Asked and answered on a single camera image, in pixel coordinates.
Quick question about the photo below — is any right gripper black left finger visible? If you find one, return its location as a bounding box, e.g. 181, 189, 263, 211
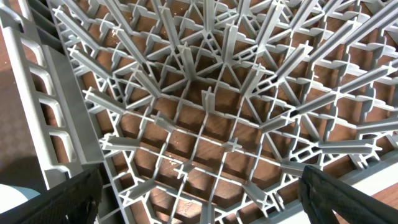
1, 168, 103, 224

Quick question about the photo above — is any grey plastic dishwasher rack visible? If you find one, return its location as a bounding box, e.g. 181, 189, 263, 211
1, 0, 397, 223

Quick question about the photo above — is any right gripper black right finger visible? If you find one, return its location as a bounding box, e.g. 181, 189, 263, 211
298, 166, 397, 224

